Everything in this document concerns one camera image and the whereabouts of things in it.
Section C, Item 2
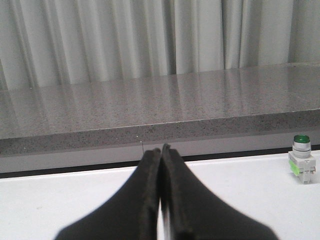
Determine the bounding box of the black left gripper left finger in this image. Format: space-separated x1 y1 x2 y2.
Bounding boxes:
56 148 161 240

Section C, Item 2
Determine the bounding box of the grey pleated curtain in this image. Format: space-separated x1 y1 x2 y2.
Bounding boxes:
0 0 320 90

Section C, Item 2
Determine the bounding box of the green pushbutton switch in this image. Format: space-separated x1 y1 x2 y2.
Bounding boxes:
288 134 316 184

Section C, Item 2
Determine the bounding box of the grey granite counter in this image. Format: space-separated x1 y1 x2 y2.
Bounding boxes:
0 63 320 173

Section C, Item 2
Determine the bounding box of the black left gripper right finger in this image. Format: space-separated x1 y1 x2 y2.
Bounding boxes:
160 144 277 240

